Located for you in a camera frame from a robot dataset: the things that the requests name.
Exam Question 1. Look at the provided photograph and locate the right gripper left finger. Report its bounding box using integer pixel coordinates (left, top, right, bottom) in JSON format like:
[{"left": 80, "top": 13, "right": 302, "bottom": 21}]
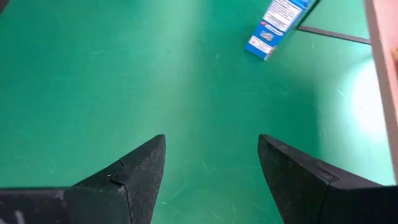
[{"left": 0, "top": 134, "right": 167, "bottom": 224}]

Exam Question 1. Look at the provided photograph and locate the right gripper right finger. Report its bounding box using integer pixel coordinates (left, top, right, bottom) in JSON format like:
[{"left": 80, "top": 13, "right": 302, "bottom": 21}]
[{"left": 257, "top": 133, "right": 398, "bottom": 224}]

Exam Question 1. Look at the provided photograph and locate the blue Rice Krispies box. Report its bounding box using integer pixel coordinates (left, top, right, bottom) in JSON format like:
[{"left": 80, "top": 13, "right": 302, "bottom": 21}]
[{"left": 244, "top": 0, "right": 320, "bottom": 62}]

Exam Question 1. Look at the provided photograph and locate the green table mat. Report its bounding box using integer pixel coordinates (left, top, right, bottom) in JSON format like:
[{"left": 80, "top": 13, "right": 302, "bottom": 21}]
[{"left": 0, "top": 0, "right": 396, "bottom": 224}]

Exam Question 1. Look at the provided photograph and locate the wooden shelf with black frame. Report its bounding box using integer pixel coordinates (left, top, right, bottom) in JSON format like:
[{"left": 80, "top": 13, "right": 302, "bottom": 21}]
[{"left": 297, "top": 0, "right": 398, "bottom": 184}]

